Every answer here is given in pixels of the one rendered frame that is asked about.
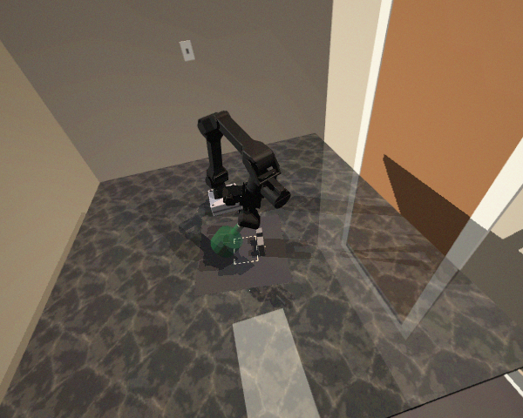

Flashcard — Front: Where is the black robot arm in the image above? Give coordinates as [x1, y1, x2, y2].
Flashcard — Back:
[198, 111, 291, 209]

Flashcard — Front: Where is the green glass bottle with white cap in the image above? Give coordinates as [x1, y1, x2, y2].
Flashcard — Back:
[211, 223, 244, 258]

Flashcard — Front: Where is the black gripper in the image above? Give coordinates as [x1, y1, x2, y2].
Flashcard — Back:
[237, 182, 264, 230]

